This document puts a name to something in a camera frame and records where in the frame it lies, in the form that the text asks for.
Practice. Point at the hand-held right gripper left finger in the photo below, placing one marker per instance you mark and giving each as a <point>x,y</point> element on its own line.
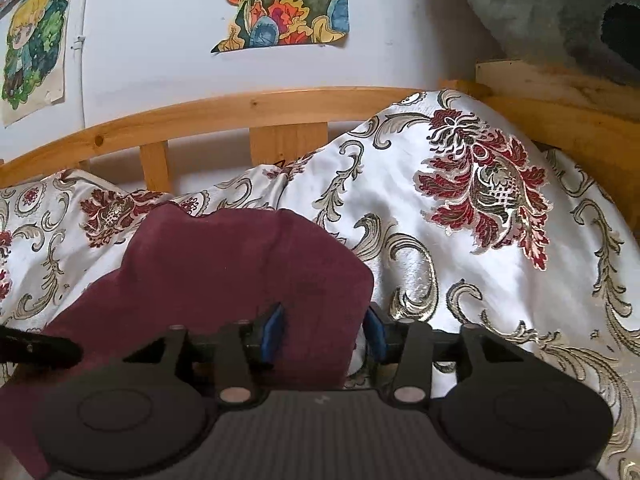
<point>272,336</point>

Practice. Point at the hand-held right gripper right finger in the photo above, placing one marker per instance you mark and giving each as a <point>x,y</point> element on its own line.
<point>375,336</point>

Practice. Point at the pale wooden board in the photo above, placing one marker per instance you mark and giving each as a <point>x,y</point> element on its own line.
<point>560,82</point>

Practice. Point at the grey-green fuzzy blanket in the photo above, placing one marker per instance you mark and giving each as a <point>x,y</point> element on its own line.
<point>540,10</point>

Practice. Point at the maroon garment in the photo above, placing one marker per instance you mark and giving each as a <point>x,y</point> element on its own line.
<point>200,270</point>

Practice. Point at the cartoon figure wall poster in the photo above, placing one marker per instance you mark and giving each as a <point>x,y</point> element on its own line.
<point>32,55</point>

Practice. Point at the floral white bedspread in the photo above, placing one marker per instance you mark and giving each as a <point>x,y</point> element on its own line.
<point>450,260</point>

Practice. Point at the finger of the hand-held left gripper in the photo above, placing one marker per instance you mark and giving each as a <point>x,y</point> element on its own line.
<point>42,347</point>

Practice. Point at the colourful flower wall poster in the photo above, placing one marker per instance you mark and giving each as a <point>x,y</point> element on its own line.
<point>285,5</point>

